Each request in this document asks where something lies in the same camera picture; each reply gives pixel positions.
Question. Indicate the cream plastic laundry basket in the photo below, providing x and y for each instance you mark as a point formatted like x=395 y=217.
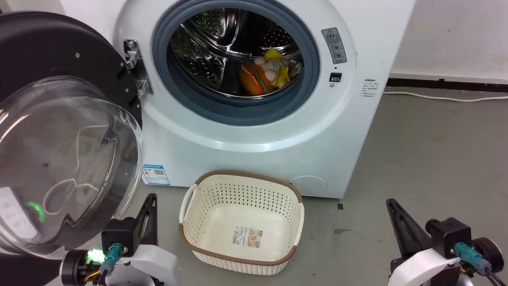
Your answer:
x=222 y=238

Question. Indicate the paper product label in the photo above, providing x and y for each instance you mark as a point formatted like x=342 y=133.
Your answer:
x=247 y=236

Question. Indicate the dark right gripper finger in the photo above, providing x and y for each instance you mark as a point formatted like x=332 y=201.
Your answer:
x=414 y=234
x=399 y=232

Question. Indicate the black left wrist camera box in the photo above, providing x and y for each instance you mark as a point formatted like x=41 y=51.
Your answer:
x=119 y=236

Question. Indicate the black door latch socket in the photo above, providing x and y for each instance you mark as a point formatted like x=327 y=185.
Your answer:
x=335 y=77

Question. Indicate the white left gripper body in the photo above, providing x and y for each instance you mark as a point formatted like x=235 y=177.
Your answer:
x=152 y=264

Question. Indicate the orange hamburger plush toy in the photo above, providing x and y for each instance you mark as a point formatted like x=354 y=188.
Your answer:
x=254 y=81

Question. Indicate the white front-load washing machine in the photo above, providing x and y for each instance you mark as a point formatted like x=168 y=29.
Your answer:
x=238 y=151

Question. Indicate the metal door hinge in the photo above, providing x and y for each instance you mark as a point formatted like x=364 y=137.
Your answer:
x=137 y=63

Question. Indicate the black round glass washer door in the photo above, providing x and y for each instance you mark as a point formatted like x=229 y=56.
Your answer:
x=43 y=51

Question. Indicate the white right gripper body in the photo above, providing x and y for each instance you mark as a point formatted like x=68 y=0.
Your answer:
x=422 y=268

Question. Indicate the stainless steel washer drum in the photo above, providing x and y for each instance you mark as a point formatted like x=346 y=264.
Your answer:
x=206 y=51

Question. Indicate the round white filter cover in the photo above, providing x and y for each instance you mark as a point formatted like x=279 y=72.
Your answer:
x=308 y=186

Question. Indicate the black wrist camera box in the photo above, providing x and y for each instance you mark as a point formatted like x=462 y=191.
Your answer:
x=450 y=236
x=119 y=236

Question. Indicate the grey warning sticker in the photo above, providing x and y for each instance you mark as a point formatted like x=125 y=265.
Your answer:
x=334 y=45

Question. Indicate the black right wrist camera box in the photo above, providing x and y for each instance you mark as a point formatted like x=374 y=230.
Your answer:
x=450 y=236

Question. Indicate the doll with yellow clothes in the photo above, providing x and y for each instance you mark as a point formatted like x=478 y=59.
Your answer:
x=281 y=73

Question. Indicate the blue energy label sticker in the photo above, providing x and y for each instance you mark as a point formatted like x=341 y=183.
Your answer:
x=156 y=174

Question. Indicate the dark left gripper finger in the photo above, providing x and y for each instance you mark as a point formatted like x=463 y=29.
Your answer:
x=139 y=226
x=152 y=222

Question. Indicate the black baseboard strip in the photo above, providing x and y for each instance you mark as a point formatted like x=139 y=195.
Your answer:
x=456 y=85

